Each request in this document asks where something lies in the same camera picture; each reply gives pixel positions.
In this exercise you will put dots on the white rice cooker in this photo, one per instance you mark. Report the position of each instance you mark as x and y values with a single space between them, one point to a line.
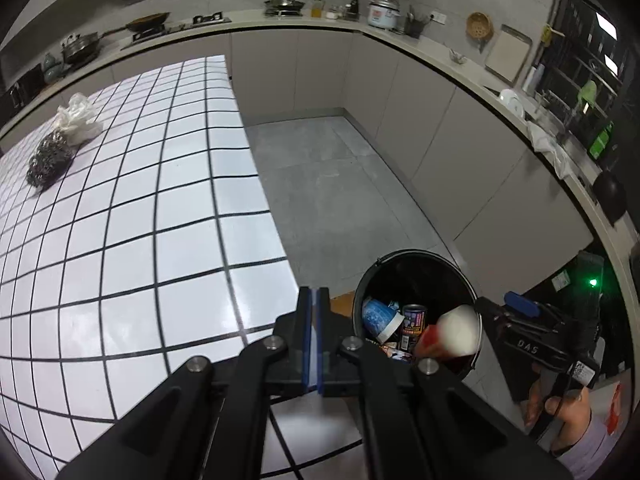
384 11

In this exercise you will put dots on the blue white patterned paper cup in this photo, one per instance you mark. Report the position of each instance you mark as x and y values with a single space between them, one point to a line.
377 316

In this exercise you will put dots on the white plastic bag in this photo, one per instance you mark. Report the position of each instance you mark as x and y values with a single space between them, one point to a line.
77 116

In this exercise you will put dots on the gas stove burner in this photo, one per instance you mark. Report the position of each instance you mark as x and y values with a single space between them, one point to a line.
206 18

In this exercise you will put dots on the person's right hand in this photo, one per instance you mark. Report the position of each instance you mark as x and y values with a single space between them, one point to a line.
575 410

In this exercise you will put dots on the black trash bin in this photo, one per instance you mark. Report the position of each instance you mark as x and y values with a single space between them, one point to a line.
416 270

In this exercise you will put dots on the white cutting board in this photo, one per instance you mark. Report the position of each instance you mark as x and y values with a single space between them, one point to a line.
509 53

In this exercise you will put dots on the red paper cup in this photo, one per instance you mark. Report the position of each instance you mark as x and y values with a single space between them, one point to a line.
457 332

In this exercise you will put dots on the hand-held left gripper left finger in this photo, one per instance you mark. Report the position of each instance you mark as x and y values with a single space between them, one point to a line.
303 340

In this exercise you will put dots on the black frying pan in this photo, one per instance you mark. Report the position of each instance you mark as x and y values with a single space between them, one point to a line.
611 195

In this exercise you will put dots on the barred window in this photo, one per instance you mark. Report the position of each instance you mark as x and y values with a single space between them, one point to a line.
595 45

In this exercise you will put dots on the steel cooking pot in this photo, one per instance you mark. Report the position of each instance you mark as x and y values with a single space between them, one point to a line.
80 48

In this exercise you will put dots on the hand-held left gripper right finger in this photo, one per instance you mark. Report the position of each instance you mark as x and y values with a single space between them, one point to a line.
323 340

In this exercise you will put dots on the black wok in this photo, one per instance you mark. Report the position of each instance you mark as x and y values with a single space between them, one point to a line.
146 22

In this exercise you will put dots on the black microwave oven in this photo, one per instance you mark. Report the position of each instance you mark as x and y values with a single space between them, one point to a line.
19 91

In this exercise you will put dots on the white bowl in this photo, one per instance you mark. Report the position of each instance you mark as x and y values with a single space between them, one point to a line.
511 100

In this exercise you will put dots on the orange liquid jar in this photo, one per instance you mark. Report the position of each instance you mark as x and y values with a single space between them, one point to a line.
317 8

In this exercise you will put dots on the black yellow drink can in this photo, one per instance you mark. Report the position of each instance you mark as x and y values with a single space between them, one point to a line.
412 324

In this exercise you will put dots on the person's right forearm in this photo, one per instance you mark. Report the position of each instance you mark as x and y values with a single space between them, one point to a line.
596 440

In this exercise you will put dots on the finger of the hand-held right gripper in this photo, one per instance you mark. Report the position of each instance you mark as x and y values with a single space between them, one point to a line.
492 312
520 304

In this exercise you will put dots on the round bamboo strainer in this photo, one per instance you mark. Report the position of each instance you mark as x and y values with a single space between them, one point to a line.
480 27

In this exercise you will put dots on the utensil holder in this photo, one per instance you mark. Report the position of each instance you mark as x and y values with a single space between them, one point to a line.
413 26

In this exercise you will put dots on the white dish cloth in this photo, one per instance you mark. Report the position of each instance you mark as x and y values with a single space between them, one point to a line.
550 146

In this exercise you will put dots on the dark sauce bottle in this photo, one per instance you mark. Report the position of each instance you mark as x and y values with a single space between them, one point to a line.
356 3

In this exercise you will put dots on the steel wool scrubber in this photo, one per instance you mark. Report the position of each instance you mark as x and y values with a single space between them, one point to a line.
49 161

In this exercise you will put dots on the green ceramic teapot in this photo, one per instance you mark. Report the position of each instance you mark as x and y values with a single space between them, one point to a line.
50 68

